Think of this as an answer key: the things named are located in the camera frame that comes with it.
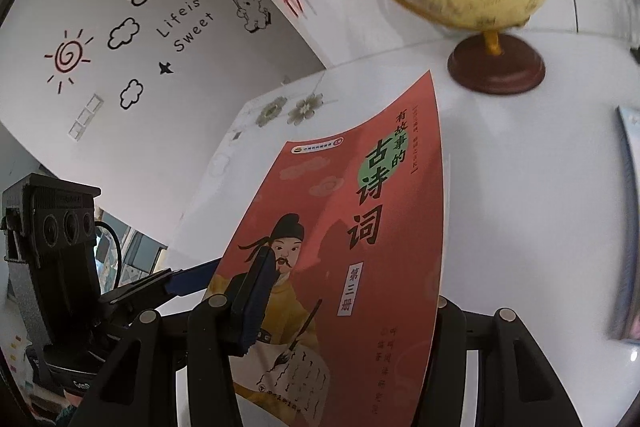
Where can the white wall socket panel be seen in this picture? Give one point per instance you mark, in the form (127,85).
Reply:
(85,117)

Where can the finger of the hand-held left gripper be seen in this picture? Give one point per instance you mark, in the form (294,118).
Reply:
(192,277)

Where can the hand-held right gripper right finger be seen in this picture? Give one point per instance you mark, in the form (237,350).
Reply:
(450,322)

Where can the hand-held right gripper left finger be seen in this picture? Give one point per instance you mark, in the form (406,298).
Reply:
(255,302)

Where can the light blue cover book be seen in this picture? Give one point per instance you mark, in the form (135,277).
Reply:
(627,207)

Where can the salmon poet cover book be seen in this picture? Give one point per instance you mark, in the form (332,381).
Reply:
(350,232)

